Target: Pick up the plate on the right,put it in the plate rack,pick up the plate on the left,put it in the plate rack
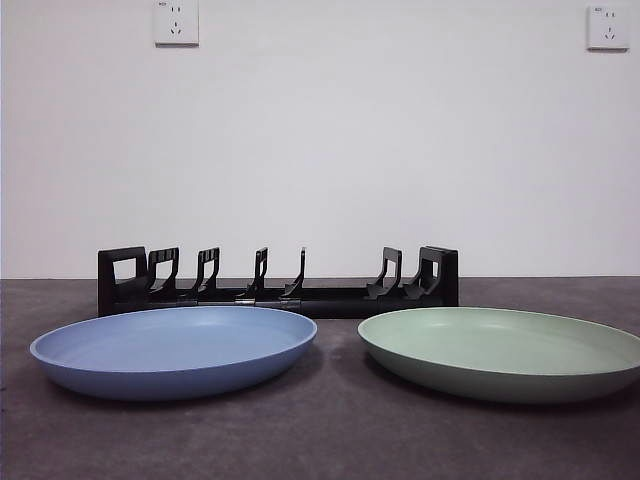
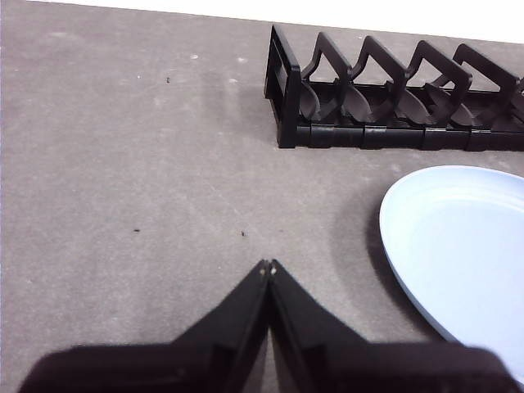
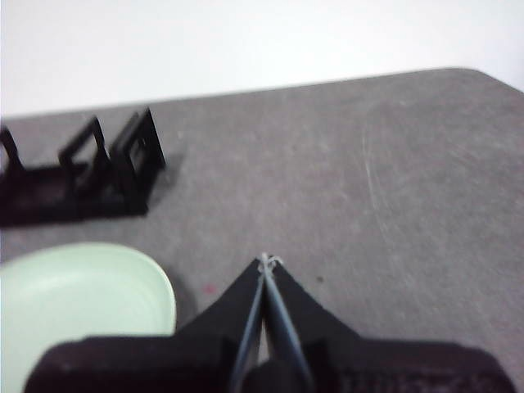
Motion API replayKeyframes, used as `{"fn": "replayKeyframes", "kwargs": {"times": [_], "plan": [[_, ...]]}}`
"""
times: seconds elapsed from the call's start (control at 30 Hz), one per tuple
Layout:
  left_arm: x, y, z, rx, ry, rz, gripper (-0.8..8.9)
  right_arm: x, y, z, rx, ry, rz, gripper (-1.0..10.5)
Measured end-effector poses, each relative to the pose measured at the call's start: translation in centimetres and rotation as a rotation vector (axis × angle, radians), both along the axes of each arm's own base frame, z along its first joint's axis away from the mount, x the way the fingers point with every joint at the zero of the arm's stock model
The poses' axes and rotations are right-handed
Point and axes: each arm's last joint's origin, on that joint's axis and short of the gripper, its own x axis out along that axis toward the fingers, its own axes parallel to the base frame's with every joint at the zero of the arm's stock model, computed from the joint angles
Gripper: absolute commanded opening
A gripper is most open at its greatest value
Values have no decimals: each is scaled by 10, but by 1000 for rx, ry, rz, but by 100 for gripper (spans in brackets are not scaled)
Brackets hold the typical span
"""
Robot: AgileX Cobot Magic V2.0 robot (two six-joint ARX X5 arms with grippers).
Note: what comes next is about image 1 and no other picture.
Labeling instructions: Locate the blue round plate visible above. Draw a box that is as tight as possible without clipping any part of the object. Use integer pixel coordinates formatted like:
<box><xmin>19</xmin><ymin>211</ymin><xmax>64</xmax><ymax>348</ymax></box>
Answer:
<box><xmin>28</xmin><ymin>304</ymin><xmax>319</xmax><ymax>402</ymax></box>

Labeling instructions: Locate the green round plate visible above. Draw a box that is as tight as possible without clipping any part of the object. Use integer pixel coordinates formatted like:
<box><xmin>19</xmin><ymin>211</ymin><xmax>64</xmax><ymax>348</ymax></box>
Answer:
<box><xmin>357</xmin><ymin>305</ymin><xmax>640</xmax><ymax>405</ymax></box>

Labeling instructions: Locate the black plastic plate rack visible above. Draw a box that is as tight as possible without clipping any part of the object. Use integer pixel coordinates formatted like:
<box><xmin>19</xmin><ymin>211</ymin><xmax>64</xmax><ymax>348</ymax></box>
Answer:
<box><xmin>97</xmin><ymin>244</ymin><xmax>460</xmax><ymax>320</ymax></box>

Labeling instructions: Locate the white wall socket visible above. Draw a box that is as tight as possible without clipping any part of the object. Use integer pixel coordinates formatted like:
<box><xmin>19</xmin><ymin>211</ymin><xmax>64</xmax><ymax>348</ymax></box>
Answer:
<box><xmin>153</xmin><ymin>0</ymin><xmax>200</xmax><ymax>49</ymax></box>
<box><xmin>586</xmin><ymin>4</ymin><xmax>630</xmax><ymax>52</ymax></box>

